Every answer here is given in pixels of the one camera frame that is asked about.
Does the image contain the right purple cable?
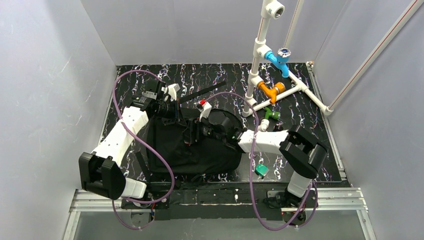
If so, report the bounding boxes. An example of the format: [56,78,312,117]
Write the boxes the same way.
[205,91,320,232]

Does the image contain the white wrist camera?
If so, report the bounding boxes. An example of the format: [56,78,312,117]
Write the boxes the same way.
[195,99,212,121]
[161,83,181,102]

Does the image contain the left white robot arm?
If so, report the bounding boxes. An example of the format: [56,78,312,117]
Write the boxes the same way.
[78,79,180,200]

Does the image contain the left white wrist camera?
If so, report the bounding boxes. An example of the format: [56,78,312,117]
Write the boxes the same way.
[161,83,181,102]

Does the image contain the orange plastic pipe fitting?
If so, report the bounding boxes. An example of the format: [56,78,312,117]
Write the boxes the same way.
[257,81,286,105]

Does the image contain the blue plastic faucet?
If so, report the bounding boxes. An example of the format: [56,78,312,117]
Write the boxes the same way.
[264,47,291,78]

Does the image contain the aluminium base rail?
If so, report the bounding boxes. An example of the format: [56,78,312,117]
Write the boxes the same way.
[63,182,376,240]

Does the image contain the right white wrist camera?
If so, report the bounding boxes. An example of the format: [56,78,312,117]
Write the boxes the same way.
[195,99,212,121]

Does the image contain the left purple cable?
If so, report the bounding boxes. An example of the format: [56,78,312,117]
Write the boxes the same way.
[111,69,176,231]

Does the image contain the white PVC pipe frame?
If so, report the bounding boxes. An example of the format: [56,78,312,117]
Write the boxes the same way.
[242,0,333,117]

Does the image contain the green white pipe fitting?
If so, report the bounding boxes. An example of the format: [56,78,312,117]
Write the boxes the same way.
[259,107,281,132]

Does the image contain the teal eraser block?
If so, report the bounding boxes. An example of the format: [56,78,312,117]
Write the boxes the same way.
[254,164,269,178]

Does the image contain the black student backpack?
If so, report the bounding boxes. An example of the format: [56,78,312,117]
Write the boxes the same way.
[134,81,244,183]

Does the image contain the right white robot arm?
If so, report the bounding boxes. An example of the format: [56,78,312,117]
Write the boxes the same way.
[190,109,328,204]

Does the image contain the purple cable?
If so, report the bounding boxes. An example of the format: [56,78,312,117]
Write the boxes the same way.
[111,69,176,231]
[205,91,320,232]

